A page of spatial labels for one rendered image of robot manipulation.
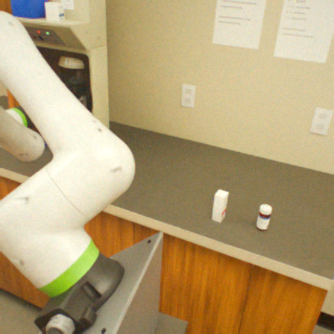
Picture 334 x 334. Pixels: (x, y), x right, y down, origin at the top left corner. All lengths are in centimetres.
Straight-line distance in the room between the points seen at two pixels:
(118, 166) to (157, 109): 131
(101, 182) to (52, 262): 16
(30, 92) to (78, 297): 39
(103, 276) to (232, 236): 62
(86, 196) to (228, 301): 87
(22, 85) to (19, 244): 31
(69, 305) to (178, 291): 85
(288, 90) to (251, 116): 20
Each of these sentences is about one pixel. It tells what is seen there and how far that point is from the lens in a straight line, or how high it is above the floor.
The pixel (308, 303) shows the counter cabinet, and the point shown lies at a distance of 129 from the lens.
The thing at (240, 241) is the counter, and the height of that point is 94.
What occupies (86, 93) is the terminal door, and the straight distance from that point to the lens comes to 157.
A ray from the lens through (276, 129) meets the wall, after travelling 175.
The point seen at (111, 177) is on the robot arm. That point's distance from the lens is 63.
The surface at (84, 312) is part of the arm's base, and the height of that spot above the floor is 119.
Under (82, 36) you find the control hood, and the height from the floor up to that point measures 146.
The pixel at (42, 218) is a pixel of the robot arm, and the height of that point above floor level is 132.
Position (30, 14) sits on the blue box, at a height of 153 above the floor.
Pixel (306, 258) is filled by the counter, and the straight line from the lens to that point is 122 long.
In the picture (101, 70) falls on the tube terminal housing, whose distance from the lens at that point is 159.
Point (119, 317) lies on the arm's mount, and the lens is 61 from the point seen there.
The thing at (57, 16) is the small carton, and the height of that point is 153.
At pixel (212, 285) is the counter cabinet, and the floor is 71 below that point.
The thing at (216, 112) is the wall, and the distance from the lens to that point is 179.
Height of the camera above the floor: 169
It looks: 29 degrees down
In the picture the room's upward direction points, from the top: 4 degrees clockwise
